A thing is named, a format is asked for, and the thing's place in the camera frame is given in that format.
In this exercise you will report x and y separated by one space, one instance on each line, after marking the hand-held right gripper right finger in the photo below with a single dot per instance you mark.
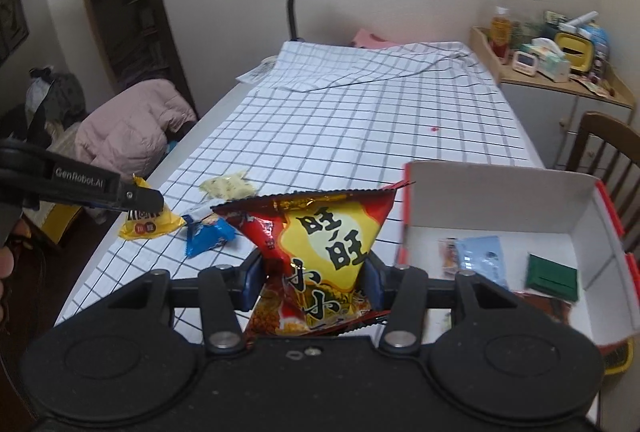
373 284

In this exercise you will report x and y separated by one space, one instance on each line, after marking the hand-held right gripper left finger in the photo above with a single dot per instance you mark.
253 282

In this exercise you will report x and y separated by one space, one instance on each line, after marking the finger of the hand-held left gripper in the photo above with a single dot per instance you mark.
142 199

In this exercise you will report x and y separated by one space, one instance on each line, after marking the yellow candy packet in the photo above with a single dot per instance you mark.
150 228

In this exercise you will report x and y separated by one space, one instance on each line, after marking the red yellow snack bag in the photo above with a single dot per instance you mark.
325 242

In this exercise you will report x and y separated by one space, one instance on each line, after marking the braised egg packet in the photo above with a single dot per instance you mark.
448 257

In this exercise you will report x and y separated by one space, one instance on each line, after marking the light blue packet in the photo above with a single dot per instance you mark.
482 257

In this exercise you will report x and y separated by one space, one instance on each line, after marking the red cardboard box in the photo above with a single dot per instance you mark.
500 197

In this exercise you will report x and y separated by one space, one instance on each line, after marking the green snack packet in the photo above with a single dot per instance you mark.
550 277

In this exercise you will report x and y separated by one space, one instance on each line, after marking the dark red snack bag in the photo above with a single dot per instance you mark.
555 309

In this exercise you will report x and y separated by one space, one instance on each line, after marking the person's left hand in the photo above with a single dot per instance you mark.
5 262

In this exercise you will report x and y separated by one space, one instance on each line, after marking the white blue snack packet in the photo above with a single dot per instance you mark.
195 213

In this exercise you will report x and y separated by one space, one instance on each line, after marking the pink puffer jacket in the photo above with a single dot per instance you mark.
135 122

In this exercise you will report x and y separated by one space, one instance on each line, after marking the dark grey bag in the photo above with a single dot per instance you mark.
55 97

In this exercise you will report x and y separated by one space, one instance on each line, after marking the cream snack packet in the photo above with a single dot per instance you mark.
227 185

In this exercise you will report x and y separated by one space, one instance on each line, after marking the white black checkered tablecloth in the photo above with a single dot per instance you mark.
350 122

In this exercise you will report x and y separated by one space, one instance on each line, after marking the printed paper sheet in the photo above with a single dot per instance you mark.
255 72

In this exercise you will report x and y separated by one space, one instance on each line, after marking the dark wooden bookshelf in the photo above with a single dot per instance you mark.
130 12

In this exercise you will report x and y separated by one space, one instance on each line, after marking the pink object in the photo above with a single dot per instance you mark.
370 38

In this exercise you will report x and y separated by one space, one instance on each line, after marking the yellow plastic object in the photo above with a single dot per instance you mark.
617 357

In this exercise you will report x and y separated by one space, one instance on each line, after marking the white digital timer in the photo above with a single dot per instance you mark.
524 62

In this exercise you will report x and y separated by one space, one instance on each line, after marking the brown wooden chair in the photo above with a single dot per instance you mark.
600 122

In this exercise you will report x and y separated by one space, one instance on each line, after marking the orange drink bottle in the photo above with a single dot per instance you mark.
500 34

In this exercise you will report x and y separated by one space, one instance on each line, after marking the pale green tissue box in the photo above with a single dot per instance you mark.
547 62

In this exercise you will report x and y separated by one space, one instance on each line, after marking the yellow retro radio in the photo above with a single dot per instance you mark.
575 54

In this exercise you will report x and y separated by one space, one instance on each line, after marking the light blue pouch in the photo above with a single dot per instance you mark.
597 39

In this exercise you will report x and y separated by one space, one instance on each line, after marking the white tube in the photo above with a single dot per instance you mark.
580 21

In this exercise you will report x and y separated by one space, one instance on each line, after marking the dark framed wall picture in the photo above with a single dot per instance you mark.
12 17

